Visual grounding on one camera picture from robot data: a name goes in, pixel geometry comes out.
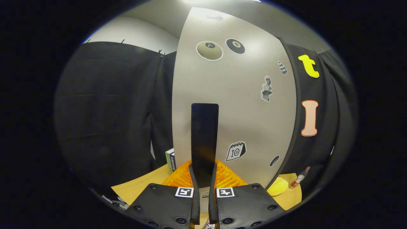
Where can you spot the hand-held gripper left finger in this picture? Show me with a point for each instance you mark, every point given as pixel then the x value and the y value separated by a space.
pixel 196 206

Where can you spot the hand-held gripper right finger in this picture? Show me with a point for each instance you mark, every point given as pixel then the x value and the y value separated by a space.
pixel 212 206

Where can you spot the dark grey shoe cabinet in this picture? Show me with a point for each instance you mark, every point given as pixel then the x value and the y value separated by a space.
pixel 297 121

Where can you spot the dark blue spine book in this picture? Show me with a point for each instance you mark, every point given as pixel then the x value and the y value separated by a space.
pixel 173 163

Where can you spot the green spine book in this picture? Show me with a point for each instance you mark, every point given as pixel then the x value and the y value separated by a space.
pixel 168 160

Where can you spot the yellow plush toy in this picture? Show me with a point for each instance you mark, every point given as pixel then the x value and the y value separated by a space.
pixel 278 187

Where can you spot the clear bottle with red cap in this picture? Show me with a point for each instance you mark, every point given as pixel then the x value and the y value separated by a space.
pixel 299 178

